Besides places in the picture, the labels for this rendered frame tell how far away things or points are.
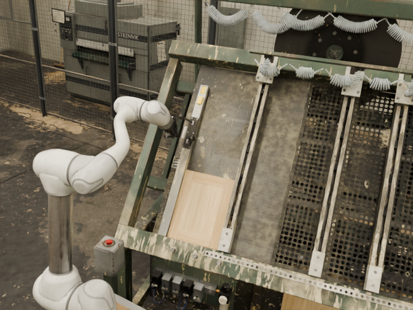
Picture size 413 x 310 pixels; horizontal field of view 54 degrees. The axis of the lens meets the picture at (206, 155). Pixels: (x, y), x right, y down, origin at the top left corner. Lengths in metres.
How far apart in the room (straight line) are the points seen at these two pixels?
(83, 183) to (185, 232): 0.93
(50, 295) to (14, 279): 1.67
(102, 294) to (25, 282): 1.77
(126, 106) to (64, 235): 0.68
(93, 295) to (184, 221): 0.76
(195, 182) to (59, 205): 0.91
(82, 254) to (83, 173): 2.17
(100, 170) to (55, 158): 0.19
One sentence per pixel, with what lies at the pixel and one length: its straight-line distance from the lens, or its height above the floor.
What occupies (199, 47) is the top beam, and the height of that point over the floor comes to 1.85.
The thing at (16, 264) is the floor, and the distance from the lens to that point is 3.77.
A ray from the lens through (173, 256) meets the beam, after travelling 2.34.
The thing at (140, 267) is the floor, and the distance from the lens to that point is 3.56.
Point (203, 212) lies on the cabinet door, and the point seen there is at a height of 1.03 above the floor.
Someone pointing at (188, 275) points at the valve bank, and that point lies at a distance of 2.38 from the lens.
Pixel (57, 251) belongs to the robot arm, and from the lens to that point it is 1.88.
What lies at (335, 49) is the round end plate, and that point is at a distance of 2.82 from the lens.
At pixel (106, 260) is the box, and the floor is 0.86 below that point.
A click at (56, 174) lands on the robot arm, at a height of 1.54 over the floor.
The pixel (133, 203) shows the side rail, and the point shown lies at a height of 1.01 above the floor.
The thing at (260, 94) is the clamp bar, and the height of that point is 1.64.
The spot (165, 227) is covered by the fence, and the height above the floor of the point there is 0.94.
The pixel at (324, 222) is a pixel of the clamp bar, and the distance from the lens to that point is 2.28.
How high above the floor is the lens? 2.34
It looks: 26 degrees down
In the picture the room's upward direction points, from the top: 4 degrees clockwise
